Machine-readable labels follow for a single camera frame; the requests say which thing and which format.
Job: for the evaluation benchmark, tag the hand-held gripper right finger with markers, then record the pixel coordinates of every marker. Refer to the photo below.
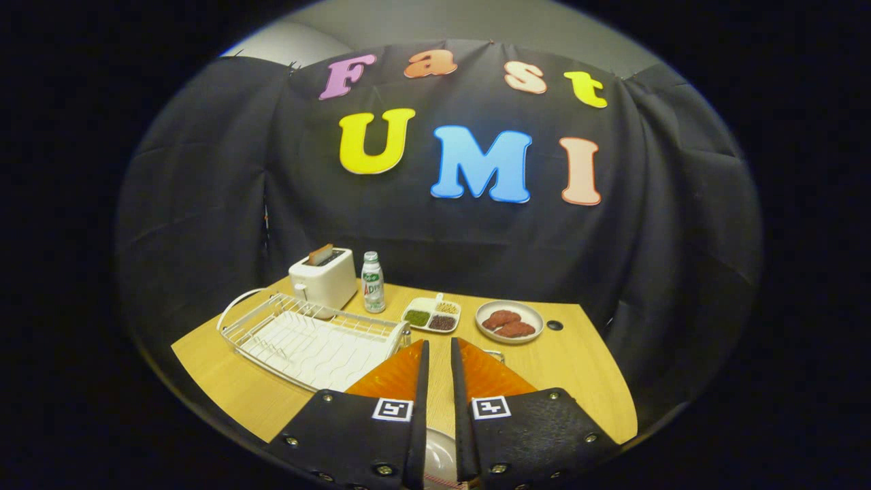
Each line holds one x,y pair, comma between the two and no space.
461,422

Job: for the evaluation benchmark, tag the dark red beans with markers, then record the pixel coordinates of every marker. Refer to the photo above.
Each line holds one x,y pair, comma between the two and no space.
441,322

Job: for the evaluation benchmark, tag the white plastic drink bottle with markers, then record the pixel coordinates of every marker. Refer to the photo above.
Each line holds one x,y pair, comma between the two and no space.
373,286

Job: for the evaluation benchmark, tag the beige plate with meat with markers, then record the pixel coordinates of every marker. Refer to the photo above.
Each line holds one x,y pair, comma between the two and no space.
532,316

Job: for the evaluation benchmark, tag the brown toast slice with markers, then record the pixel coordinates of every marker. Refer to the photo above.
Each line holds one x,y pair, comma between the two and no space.
318,254

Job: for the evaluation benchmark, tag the yellow soybeans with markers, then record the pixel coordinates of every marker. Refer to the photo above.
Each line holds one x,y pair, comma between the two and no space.
447,307

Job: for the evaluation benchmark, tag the white divided tray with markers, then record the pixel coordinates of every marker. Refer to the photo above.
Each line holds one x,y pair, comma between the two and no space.
433,314

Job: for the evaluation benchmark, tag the beige round plate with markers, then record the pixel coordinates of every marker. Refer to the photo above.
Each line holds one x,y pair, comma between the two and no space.
441,452

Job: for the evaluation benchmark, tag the red meat piece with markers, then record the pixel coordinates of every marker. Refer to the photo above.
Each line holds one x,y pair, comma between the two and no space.
516,330
501,319

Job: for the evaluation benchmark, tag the black backdrop cloth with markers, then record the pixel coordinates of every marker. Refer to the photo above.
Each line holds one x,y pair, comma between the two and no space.
646,258

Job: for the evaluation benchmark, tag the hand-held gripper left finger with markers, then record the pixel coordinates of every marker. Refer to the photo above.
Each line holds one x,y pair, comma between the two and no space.
420,422

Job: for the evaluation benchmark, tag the white drip tray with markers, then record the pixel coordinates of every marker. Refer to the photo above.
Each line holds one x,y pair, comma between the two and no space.
320,354

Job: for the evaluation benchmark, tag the white toaster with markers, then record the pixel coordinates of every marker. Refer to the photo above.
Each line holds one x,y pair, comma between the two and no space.
330,282

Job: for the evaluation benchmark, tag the white rice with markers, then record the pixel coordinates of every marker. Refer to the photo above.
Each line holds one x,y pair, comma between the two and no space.
422,305

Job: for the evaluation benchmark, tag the green mung beans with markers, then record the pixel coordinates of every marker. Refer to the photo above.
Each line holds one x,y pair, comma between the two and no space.
417,318

